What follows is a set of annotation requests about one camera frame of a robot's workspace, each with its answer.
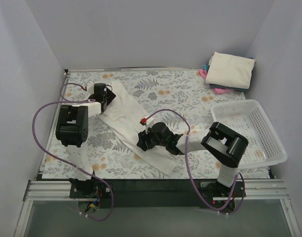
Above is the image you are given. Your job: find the pink folded t shirt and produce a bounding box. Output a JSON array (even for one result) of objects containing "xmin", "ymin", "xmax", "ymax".
[{"xmin": 198, "ymin": 69, "xmax": 234, "ymax": 94}]

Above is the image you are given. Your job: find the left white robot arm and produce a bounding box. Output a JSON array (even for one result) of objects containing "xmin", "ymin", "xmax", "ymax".
[{"xmin": 55, "ymin": 82, "xmax": 116, "ymax": 198}]

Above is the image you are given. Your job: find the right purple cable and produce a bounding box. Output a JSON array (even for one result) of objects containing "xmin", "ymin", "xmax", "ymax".
[{"xmin": 140, "ymin": 110, "xmax": 247, "ymax": 215}]

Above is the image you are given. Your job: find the white t shirt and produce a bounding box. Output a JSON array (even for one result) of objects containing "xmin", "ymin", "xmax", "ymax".
[{"xmin": 99, "ymin": 81, "xmax": 181, "ymax": 175}]

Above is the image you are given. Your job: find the cream folded t shirt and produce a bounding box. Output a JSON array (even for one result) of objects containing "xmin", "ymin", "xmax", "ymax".
[{"xmin": 205, "ymin": 52, "xmax": 255, "ymax": 89}]

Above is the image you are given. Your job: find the white plastic basket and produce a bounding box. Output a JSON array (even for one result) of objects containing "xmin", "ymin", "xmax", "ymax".
[{"xmin": 211, "ymin": 99, "xmax": 288, "ymax": 169}]

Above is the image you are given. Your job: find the floral table mat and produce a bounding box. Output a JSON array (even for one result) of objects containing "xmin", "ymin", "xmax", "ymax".
[{"xmin": 41, "ymin": 68, "xmax": 248, "ymax": 180}]

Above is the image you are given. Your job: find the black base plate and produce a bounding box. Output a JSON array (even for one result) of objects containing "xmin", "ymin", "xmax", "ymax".
[{"xmin": 69, "ymin": 178, "xmax": 245, "ymax": 210}]

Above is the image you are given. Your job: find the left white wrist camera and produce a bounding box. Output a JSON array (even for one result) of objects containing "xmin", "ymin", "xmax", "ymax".
[{"xmin": 85, "ymin": 81, "xmax": 94, "ymax": 94}]

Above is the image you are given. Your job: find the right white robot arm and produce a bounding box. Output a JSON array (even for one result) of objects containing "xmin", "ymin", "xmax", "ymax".
[{"xmin": 137, "ymin": 118, "xmax": 249, "ymax": 197}]

